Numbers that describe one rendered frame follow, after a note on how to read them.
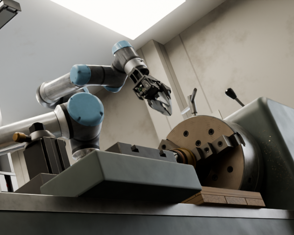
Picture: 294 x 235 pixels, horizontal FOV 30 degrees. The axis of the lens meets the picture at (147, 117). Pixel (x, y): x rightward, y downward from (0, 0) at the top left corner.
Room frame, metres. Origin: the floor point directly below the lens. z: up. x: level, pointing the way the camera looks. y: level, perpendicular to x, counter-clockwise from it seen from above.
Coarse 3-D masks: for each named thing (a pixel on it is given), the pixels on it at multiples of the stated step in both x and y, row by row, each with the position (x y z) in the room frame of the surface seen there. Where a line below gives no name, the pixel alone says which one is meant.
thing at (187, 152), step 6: (168, 150) 1.44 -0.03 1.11; (174, 150) 1.44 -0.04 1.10; (180, 150) 1.46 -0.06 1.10; (186, 150) 1.48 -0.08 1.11; (180, 156) 1.43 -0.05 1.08; (186, 156) 1.45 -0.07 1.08; (192, 156) 1.48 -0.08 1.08; (180, 162) 1.44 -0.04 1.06; (186, 162) 1.46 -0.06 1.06; (192, 162) 1.48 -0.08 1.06
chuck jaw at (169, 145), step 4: (164, 140) 1.57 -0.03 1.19; (168, 140) 1.60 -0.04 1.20; (160, 144) 1.58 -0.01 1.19; (164, 144) 1.57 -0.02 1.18; (168, 144) 1.57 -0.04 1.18; (172, 144) 1.58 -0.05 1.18; (160, 148) 1.58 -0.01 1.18; (164, 148) 1.58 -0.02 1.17; (168, 148) 1.55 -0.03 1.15; (172, 148) 1.54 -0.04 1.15; (176, 148) 1.56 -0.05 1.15
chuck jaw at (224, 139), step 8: (224, 136) 1.48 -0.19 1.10; (232, 136) 1.50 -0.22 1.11; (208, 144) 1.48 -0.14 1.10; (216, 144) 1.49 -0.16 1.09; (224, 144) 1.47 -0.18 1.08; (232, 144) 1.50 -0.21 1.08; (192, 152) 1.49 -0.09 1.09; (200, 152) 1.48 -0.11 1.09; (208, 152) 1.48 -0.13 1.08; (216, 152) 1.49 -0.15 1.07; (224, 152) 1.51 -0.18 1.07; (200, 160) 1.49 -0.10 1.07; (208, 160) 1.52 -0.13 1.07; (216, 160) 1.54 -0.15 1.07
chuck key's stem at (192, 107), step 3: (189, 96) 1.58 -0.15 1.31; (189, 99) 1.58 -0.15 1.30; (189, 102) 1.59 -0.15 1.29; (192, 102) 1.58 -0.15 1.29; (195, 102) 1.59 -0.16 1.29; (189, 105) 1.59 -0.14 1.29; (192, 105) 1.58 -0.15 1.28; (195, 105) 1.59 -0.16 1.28; (192, 108) 1.59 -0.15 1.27; (195, 108) 1.59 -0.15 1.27; (192, 111) 1.59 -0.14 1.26; (195, 111) 1.59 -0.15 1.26; (192, 114) 1.60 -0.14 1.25; (195, 114) 1.59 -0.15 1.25
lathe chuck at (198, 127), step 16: (176, 128) 1.59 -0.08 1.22; (192, 128) 1.56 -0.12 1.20; (208, 128) 1.53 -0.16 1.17; (224, 128) 1.51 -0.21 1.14; (240, 128) 1.57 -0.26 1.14; (176, 144) 1.60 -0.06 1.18; (192, 144) 1.57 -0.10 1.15; (240, 144) 1.50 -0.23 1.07; (224, 160) 1.53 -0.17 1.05; (240, 160) 1.50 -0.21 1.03; (256, 160) 1.56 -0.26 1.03; (208, 176) 1.57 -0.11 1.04; (224, 176) 1.54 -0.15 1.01; (240, 176) 1.51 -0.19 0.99; (256, 176) 1.58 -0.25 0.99
